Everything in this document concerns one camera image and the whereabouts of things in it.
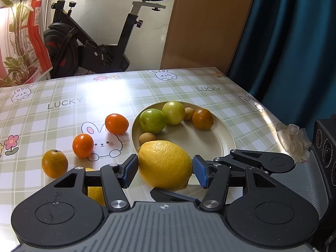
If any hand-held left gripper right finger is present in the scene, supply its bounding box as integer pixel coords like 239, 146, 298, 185
193, 155, 280, 213

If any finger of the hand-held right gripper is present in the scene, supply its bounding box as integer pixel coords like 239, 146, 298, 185
150, 188, 201, 203
214, 149, 265, 172

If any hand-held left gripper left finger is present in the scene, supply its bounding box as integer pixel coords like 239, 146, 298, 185
52, 154, 139, 213

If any large yellow lemon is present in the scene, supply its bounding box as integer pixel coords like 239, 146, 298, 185
138, 140, 194, 192
84, 167, 107, 206

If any cream round plate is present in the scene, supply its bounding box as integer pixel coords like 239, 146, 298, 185
130, 101, 237, 187

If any orange kumquat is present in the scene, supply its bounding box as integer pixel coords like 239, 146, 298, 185
105, 113, 129, 135
72, 134, 94, 159

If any dark orange tangerine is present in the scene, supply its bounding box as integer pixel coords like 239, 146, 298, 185
192, 108, 214, 131

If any green plum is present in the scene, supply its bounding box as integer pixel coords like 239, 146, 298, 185
162, 101, 186, 125
139, 109, 167, 133

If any small yellow-orange citrus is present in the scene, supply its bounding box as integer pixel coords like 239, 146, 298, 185
42, 149, 69, 178

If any clear plastic bubble piece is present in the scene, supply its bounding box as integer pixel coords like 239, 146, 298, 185
275, 123, 313, 154

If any green checked tablecloth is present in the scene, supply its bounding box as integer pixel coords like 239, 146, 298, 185
0, 67, 315, 242

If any teal curtain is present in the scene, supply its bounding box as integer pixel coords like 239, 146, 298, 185
227, 0, 336, 137

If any brown wooden board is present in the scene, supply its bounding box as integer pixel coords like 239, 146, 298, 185
160, 0, 259, 75

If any black exercise bike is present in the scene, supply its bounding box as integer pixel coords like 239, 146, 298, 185
42, 0, 170, 79

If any printed room backdrop poster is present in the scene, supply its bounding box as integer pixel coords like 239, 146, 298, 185
0, 0, 53, 87

